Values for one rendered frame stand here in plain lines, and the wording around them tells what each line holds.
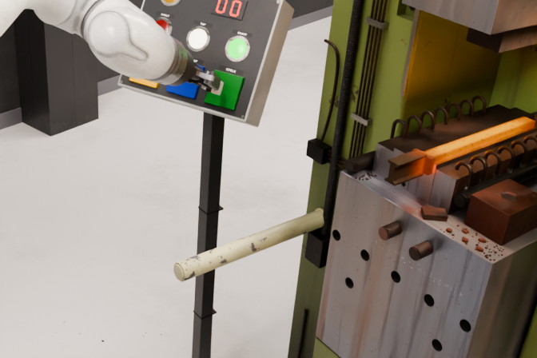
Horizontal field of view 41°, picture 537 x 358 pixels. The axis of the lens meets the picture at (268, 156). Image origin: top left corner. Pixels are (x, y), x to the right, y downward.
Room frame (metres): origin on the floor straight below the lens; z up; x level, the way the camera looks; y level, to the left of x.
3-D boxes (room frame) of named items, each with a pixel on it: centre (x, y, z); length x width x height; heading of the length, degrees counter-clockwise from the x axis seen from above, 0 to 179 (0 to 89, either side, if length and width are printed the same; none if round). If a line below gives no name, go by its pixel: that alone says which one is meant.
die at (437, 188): (1.39, -0.44, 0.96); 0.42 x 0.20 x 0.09; 131
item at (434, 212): (1.16, -0.32, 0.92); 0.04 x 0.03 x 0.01; 91
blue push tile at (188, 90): (1.50, 0.20, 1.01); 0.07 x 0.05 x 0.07; 66
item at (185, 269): (1.45, 0.01, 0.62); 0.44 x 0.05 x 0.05; 131
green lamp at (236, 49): (1.50, 0.09, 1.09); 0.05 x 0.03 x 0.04; 41
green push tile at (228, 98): (1.46, 0.11, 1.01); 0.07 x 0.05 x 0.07; 66
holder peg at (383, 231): (1.17, -0.25, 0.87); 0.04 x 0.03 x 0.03; 131
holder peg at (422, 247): (1.11, -0.30, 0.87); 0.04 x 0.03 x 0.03; 131
